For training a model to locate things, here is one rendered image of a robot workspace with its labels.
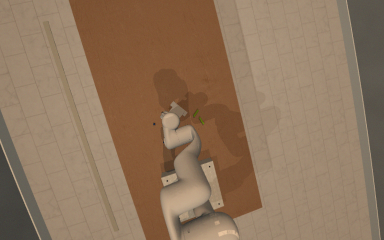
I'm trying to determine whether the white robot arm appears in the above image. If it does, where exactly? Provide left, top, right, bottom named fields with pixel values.
left=160, top=101, right=240, bottom=240

